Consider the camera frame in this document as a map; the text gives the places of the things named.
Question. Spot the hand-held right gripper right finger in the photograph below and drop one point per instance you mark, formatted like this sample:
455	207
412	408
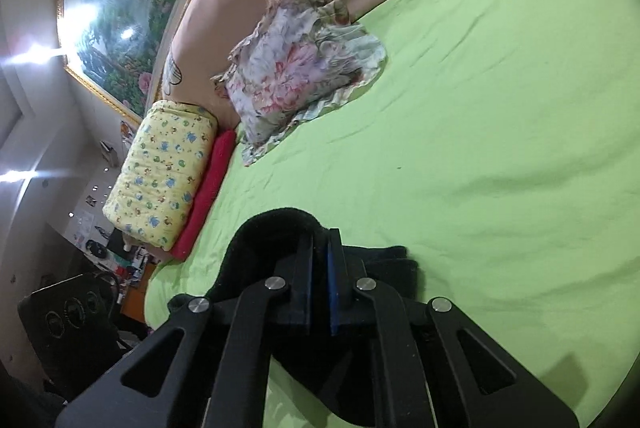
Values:
334	293

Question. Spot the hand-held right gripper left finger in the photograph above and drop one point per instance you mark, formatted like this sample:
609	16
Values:
309	293

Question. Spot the black pants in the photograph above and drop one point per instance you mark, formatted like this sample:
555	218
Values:
270	228

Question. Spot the red folded blanket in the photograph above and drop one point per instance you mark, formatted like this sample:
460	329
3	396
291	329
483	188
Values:
210	188

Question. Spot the yellow patterned pillow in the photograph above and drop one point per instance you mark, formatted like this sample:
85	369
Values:
160	173

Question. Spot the green bedsheet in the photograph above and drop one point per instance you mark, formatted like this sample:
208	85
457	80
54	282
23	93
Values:
475	132

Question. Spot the floral ruffled pillow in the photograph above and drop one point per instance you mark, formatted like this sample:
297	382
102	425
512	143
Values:
290	72

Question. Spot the black speaker box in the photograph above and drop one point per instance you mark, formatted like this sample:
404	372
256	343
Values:
75	333

